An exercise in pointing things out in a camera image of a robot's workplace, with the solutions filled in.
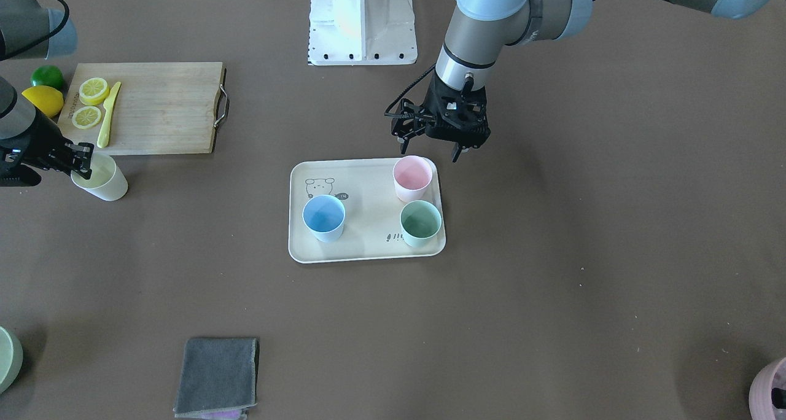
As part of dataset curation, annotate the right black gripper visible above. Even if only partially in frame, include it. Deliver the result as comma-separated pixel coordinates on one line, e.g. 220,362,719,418
1,111,95,187

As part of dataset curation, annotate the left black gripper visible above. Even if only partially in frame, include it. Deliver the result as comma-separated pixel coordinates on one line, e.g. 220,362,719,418
424,76,491,163

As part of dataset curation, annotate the cream yellow cup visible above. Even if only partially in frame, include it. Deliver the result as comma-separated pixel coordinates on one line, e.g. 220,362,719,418
71,152,128,201

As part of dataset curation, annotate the pink cup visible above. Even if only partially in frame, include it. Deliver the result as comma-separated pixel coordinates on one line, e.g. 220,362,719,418
392,156,433,203

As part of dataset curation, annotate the green cup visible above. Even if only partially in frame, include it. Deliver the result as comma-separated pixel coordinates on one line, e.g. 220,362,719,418
399,201,443,247

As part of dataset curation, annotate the blue cup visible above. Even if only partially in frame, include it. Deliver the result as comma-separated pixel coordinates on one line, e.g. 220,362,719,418
302,195,346,242

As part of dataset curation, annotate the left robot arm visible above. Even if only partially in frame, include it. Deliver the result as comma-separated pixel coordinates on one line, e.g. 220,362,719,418
414,0,770,161

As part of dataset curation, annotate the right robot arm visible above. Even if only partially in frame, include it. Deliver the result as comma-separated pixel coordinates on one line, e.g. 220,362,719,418
1,0,95,187

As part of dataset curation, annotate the lemon slice lower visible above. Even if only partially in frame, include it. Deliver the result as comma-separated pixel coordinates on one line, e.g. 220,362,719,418
71,106,103,130

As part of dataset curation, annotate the lemon slice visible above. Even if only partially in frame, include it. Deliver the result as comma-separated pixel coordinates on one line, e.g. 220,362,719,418
71,106,103,130
78,77,110,106

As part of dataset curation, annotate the yellow plastic knife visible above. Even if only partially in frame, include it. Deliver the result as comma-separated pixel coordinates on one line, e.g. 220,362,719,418
96,81,122,149

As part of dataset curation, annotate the lemon slice upper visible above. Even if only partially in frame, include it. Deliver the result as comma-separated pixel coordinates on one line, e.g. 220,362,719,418
78,77,110,106

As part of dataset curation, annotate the yellow lemon upper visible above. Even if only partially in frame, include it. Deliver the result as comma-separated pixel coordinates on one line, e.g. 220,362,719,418
21,85,64,118

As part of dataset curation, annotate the green lime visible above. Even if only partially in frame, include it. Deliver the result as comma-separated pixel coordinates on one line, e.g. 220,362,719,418
29,65,64,90

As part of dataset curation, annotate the bamboo cutting board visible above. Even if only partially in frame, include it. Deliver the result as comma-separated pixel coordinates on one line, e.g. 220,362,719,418
57,62,227,156

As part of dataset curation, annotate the pale green bowl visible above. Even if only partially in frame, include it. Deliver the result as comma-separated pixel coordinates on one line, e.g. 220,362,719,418
0,327,23,394

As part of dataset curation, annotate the grey folded cloth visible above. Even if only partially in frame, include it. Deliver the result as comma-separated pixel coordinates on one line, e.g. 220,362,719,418
173,337,258,419

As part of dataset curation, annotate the pink bowl of ice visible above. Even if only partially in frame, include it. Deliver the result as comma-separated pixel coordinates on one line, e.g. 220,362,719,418
749,358,785,419

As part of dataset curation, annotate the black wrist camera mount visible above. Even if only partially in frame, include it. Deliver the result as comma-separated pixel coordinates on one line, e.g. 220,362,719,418
384,98,434,155

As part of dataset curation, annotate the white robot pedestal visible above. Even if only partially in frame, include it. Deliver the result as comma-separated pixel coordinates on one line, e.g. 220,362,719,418
307,0,418,66

